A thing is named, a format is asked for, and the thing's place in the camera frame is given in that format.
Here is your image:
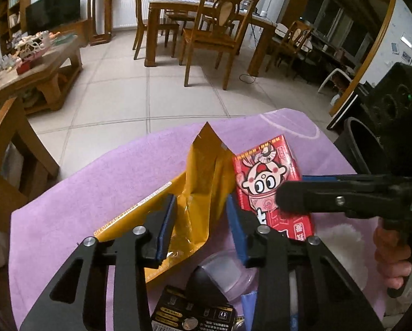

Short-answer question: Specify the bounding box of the purple tablecloth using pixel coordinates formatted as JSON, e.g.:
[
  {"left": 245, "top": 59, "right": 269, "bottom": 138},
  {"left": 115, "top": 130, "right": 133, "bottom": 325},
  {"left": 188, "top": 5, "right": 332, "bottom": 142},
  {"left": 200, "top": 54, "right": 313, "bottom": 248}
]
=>
[{"left": 9, "top": 108, "right": 389, "bottom": 331}]

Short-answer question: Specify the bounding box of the wooden door frame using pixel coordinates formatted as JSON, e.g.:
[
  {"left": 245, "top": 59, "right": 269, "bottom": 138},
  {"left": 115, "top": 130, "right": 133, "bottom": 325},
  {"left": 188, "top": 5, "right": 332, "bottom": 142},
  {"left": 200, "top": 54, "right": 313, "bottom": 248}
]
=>
[{"left": 281, "top": 0, "right": 397, "bottom": 118}]

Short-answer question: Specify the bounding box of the small red box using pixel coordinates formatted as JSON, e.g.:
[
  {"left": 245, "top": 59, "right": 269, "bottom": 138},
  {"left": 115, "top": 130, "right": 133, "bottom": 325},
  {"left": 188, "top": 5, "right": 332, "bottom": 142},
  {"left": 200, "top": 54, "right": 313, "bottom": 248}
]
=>
[{"left": 16, "top": 58, "right": 33, "bottom": 75}]

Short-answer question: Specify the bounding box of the white coral ornament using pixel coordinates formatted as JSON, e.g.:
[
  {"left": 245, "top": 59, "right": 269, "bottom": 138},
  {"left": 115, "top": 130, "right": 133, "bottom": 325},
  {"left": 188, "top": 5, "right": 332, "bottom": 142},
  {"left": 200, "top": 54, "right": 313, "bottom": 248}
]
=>
[{"left": 14, "top": 32, "right": 50, "bottom": 60}]

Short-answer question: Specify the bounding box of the clear plastic cup black lid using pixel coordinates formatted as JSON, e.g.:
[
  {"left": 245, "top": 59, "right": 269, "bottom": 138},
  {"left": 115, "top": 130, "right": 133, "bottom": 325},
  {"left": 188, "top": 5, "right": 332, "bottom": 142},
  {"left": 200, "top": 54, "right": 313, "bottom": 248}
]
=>
[{"left": 187, "top": 251, "right": 262, "bottom": 307}]

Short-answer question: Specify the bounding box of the wooden coffee table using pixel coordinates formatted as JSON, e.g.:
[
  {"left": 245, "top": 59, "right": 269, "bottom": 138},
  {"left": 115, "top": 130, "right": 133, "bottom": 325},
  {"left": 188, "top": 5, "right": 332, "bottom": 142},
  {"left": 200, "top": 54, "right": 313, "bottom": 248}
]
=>
[{"left": 0, "top": 34, "right": 84, "bottom": 116}]

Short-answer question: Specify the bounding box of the person's right hand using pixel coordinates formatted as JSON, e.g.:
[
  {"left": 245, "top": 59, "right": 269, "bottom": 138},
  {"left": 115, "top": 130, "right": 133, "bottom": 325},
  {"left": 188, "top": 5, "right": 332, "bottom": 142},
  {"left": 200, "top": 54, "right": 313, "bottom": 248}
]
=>
[{"left": 373, "top": 227, "right": 412, "bottom": 290}]

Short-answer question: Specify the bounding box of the tall wooden plant stand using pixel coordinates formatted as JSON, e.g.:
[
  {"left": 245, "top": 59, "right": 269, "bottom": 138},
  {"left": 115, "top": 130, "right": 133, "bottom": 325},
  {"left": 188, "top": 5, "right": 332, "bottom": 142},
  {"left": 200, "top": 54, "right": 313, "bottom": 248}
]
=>
[{"left": 87, "top": 0, "right": 114, "bottom": 46}]

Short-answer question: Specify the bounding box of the black battery blister pack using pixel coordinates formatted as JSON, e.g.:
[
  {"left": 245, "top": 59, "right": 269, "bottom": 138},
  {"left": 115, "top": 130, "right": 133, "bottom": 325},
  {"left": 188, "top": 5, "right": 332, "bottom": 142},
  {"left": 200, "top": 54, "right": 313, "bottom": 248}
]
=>
[{"left": 150, "top": 284, "right": 248, "bottom": 331}]

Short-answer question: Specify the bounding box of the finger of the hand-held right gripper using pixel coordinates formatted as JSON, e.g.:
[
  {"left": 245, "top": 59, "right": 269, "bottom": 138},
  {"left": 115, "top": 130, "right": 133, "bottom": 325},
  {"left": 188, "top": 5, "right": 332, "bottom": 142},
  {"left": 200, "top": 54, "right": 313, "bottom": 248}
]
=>
[
  {"left": 302, "top": 174, "right": 400, "bottom": 184},
  {"left": 277, "top": 178, "right": 412, "bottom": 219}
]

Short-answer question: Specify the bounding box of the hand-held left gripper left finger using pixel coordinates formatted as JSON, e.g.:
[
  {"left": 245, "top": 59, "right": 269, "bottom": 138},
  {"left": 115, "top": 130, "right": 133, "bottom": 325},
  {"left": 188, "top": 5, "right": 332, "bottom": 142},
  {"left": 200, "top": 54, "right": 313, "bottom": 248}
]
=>
[{"left": 20, "top": 194, "right": 178, "bottom": 331}]

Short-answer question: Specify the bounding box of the red cartoon snack packet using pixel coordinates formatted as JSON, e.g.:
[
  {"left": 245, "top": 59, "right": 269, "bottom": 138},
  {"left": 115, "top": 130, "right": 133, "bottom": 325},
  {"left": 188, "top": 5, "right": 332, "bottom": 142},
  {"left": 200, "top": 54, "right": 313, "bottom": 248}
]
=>
[{"left": 232, "top": 134, "right": 315, "bottom": 241}]

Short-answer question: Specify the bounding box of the white plastic chair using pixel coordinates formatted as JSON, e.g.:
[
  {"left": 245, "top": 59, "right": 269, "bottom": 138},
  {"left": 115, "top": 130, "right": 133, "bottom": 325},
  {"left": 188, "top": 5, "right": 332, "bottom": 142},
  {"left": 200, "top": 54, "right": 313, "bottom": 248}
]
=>
[{"left": 318, "top": 68, "right": 357, "bottom": 96}]

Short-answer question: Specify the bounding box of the yellow snack bag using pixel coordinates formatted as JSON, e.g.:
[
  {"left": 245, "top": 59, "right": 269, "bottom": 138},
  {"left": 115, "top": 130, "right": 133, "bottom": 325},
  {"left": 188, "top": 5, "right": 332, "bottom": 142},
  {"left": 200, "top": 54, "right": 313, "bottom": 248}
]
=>
[{"left": 94, "top": 121, "right": 236, "bottom": 287}]

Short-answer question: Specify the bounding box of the wooden dining table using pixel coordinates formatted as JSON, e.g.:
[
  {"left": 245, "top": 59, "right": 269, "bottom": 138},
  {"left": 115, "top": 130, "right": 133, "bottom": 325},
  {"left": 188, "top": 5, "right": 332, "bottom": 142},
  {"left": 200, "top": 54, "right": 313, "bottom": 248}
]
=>
[{"left": 144, "top": 0, "right": 278, "bottom": 76}]

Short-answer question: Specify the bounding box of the wooden chair at left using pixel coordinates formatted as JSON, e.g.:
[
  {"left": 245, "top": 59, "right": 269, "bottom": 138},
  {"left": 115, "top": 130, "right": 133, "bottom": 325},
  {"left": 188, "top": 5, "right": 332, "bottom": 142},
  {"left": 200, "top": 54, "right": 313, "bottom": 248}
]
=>
[{"left": 0, "top": 97, "right": 60, "bottom": 331}]

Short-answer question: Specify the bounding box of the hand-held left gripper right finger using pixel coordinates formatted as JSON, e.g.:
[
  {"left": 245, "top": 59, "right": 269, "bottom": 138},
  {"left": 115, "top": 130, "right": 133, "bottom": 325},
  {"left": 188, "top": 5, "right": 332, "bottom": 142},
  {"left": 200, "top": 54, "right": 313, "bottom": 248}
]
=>
[{"left": 226, "top": 194, "right": 381, "bottom": 331}]

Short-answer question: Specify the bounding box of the black flat television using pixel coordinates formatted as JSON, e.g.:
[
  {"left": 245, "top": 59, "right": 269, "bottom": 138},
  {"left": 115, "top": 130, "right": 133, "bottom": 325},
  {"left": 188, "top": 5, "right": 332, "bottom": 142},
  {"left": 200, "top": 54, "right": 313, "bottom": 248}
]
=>
[{"left": 25, "top": 0, "right": 82, "bottom": 36}]

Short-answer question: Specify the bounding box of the wooden bookshelf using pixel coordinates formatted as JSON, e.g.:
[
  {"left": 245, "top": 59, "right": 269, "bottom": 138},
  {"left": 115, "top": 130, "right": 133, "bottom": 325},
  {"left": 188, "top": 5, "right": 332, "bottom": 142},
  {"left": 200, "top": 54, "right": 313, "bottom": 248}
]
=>
[{"left": 0, "top": 0, "right": 33, "bottom": 42}]

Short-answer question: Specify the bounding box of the white wall radiator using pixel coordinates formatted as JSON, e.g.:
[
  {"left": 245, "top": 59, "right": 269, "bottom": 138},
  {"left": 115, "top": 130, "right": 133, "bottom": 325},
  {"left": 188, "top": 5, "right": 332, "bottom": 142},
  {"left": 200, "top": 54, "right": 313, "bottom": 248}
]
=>
[{"left": 112, "top": 0, "right": 152, "bottom": 29}]

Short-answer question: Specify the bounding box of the black trash bin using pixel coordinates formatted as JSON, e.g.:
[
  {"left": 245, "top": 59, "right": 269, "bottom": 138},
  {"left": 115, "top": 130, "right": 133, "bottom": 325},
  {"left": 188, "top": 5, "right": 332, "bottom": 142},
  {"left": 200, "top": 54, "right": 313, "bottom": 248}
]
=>
[{"left": 333, "top": 116, "right": 391, "bottom": 180}]

